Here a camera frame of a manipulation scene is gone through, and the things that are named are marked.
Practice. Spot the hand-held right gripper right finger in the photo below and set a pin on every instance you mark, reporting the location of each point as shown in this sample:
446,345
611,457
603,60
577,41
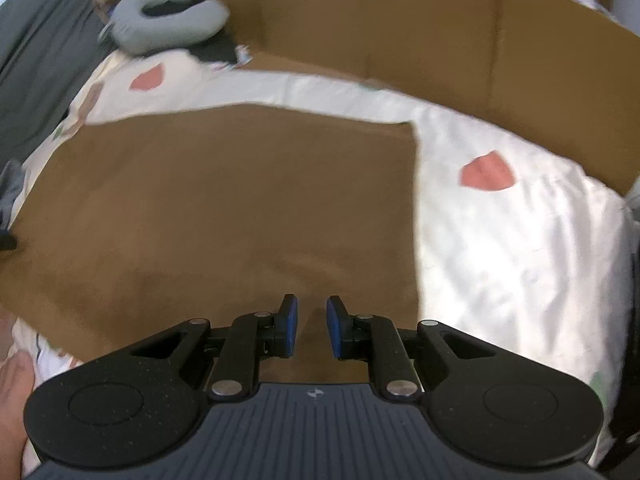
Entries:
336,327

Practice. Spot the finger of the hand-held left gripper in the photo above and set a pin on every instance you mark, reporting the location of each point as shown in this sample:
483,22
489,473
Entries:
6,241

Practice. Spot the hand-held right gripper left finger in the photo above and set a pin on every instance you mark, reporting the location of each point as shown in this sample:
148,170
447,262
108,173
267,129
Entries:
289,325

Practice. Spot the brown t-shirt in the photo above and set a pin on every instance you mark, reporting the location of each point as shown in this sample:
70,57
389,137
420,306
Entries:
200,210

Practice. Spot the person's left hand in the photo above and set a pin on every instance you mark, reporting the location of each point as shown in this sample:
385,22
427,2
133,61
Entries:
15,400

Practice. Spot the blue-grey denim pants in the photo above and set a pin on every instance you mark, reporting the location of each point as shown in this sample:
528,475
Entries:
10,185

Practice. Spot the white printed bed sheet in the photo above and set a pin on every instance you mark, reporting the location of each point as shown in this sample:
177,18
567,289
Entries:
500,260

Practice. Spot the dark grey duvet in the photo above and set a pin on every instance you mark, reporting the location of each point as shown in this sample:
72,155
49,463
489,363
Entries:
40,60

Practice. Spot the black cloth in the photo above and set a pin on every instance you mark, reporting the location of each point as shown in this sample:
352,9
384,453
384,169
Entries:
215,52

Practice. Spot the grey neck pillow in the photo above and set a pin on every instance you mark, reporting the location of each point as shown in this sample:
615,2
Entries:
200,25

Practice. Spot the flattened cardboard sheet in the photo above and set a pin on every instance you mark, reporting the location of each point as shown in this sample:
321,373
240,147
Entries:
400,20

